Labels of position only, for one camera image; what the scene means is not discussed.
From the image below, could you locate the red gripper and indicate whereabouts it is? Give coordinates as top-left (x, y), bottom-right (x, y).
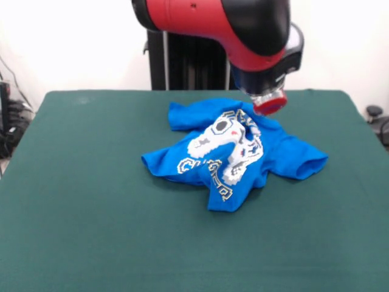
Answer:
top-left (251, 89), bottom-right (289, 117)

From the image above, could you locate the blue printed shirt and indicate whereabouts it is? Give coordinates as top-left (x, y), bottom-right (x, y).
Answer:
top-left (140, 97), bottom-right (329, 213)

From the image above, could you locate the black office chair base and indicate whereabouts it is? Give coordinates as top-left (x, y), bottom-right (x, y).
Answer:
top-left (365, 105), bottom-right (389, 153)

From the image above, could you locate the dark green table cloth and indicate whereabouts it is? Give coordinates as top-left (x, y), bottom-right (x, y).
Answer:
top-left (0, 89), bottom-right (389, 292)

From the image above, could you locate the black box device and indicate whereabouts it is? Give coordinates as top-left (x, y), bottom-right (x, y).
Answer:
top-left (0, 81), bottom-right (12, 132)

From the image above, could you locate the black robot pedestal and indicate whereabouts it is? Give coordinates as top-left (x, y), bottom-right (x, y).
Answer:
top-left (142, 29), bottom-right (236, 91)

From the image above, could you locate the black cable tangle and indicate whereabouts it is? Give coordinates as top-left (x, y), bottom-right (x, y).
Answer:
top-left (0, 56), bottom-right (36, 159)

